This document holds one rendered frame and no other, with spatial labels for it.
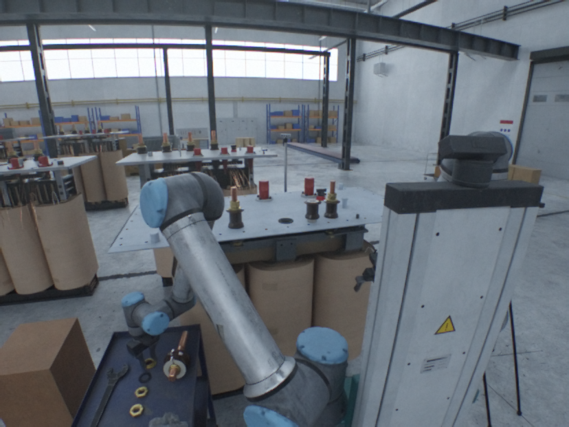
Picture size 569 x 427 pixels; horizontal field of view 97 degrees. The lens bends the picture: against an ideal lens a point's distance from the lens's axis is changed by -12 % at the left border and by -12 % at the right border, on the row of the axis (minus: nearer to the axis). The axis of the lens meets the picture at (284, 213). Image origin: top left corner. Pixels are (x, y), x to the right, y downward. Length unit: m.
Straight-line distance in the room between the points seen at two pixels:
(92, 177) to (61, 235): 3.84
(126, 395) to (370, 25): 11.18
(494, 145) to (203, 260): 0.66
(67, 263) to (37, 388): 2.07
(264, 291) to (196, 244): 1.06
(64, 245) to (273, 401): 3.08
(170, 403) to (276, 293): 0.80
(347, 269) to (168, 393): 1.16
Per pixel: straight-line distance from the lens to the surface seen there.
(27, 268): 3.82
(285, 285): 1.71
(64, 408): 1.79
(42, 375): 1.66
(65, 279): 3.72
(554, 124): 15.22
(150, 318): 1.15
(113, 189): 7.16
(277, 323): 1.85
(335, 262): 1.79
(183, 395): 1.34
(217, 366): 1.99
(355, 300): 2.00
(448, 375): 0.89
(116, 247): 1.44
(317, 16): 10.51
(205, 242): 0.71
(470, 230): 0.65
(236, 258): 1.70
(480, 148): 0.63
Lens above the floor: 1.90
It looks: 19 degrees down
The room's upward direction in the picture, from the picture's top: straight up
